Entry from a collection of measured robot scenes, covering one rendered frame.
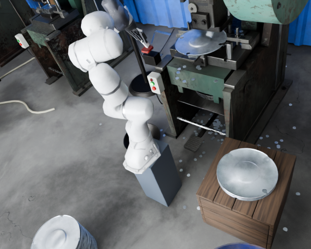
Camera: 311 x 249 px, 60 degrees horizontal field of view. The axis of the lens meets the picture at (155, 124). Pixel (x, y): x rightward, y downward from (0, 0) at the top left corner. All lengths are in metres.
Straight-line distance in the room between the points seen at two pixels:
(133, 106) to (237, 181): 0.63
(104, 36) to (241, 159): 0.91
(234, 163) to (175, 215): 0.54
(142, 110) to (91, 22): 0.41
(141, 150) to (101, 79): 0.50
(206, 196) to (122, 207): 0.70
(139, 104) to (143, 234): 0.89
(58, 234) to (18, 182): 0.91
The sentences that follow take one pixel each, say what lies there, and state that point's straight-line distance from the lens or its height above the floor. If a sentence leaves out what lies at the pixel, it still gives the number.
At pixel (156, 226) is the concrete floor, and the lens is 1.78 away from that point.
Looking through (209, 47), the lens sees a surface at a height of 0.78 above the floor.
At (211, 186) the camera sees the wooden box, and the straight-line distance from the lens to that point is 1.44.
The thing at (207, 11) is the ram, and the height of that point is 0.93.
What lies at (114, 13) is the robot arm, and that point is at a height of 1.08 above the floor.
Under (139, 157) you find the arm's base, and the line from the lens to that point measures 1.40.
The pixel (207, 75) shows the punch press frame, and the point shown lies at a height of 0.64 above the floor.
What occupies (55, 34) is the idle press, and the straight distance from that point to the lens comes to 2.74.
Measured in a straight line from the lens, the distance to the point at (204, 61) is 1.61.
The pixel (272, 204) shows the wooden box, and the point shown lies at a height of 0.35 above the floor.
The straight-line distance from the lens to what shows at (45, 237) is 1.77.
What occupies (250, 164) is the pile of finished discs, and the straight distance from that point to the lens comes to 1.47.
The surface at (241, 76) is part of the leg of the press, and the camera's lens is 1.54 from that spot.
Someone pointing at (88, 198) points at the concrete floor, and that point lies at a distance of 2.06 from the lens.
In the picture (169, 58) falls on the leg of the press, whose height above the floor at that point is 0.64.
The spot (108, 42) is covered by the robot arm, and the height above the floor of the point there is 1.14.
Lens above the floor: 1.60
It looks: 45 degrees down
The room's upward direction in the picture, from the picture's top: 20 degrees counter-clockwise
